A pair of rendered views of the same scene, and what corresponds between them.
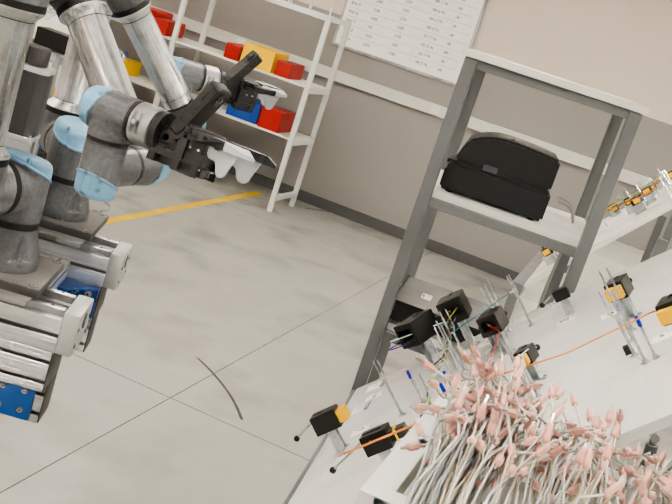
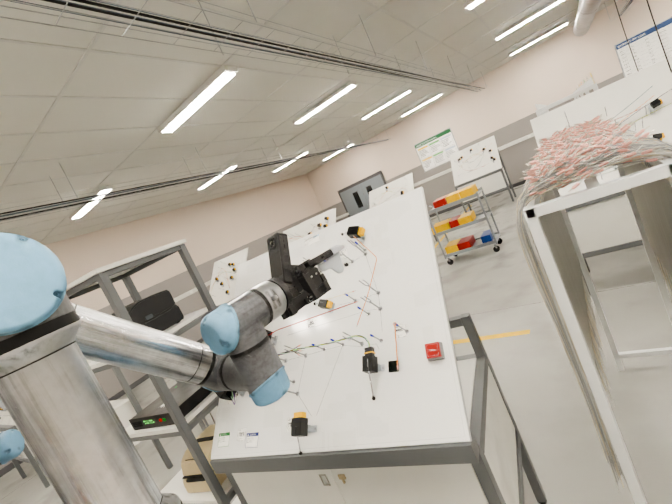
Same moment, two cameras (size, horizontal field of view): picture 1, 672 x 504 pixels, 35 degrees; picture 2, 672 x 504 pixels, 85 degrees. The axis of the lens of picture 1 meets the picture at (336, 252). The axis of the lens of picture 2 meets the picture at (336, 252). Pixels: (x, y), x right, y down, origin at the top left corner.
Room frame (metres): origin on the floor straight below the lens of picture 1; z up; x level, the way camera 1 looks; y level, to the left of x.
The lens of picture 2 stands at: (1.40, 0.97, 1.67)
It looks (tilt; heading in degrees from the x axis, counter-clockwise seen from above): 7 degrees down; 291
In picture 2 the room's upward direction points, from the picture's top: 24 degrees counter-clockwise
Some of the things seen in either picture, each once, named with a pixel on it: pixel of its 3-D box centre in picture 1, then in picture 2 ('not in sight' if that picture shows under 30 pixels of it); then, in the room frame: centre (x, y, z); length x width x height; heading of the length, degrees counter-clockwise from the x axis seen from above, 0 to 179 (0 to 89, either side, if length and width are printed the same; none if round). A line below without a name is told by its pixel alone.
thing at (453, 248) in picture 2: not in sight; (459, 225); (1.59, -5.28, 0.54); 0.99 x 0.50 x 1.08; 167
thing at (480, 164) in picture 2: not in sight; (480, 177); (0.80, -9.22, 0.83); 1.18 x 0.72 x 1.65; 165
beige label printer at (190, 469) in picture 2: not in sight; (213, 454); (3.01, -0.37, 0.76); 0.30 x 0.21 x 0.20; 86
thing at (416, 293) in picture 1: (447, 313); (177, 401); (3.06, -0.38, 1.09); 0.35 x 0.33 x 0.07; 172
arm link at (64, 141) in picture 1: (73, 147); not in sight; (2.54, 0.70, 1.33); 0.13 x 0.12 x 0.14; 31
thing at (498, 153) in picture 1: (501, 169); (140, 320); (3.02, -0.37, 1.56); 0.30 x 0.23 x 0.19; 84
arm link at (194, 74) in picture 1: (181, 73); not in sight; (2.79, 0.53, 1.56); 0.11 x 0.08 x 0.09; 121
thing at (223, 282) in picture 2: not in sight; (235, 298); (6.03, -5.01, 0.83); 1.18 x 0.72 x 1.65; 164
